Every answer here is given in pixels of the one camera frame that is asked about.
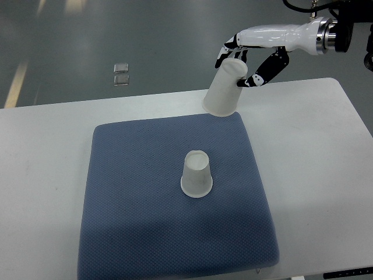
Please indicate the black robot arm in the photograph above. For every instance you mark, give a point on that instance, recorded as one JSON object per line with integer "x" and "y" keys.
{"x": 331, "y": 28}

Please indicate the blue grey cushion mat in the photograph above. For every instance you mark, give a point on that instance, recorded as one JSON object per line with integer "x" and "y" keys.
{"x": 138, "y": 224}

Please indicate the white paper cup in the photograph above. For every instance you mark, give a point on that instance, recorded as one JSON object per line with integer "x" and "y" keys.
{"x": 223, "y": 95}
{"x": 196, "y": 180}

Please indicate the lower metal floor plate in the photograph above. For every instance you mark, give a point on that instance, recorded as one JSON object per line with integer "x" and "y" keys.
{"x": 121, "y": 80}

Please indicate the metal floor plate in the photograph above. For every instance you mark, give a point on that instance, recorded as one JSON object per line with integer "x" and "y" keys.
{"x": 121, "y": 80}
{"x": 121, "y": 67}

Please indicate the upper metal floor plate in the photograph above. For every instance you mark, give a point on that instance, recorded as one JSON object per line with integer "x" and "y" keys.
{"x": 121, "y": 67}

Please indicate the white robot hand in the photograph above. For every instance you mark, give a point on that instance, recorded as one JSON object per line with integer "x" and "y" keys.
{"x": 309, "y": 37}

